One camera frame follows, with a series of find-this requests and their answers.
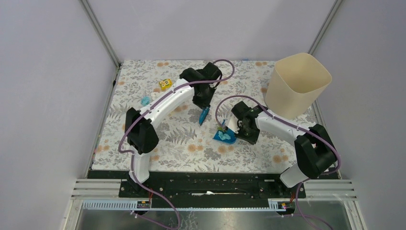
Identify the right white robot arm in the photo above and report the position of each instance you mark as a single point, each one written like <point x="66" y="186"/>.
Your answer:
<point x="314" y="149"/>

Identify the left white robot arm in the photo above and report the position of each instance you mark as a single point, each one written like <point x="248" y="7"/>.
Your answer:
<point x="141" y="125"/>

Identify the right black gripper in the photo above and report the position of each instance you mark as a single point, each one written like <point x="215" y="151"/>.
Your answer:
<point x="252" y="140"/>

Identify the beige plastic waste bin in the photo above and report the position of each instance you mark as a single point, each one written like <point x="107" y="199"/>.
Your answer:
<point x="296" y="82"/>

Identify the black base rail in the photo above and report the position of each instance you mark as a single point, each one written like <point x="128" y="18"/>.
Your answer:
<point x="209" y="189"/>

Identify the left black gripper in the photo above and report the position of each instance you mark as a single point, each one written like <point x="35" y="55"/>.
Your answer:
<point x="203" y="103"/>

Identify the yellow toy block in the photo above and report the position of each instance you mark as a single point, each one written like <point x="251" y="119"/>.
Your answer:
<point x="165" y="84"/>

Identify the blue dustpan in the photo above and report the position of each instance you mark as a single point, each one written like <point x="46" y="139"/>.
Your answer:
<point x="224" y="129"/>

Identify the blue hand brush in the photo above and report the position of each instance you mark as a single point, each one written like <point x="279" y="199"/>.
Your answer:
<point x="203" y="115"/>

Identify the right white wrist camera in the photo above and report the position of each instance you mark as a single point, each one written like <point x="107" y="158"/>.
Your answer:
<point x="232" y="124"/>

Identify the light blue paper scrap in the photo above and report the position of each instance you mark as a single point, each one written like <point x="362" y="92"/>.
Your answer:
<point x="224" y="136"/>

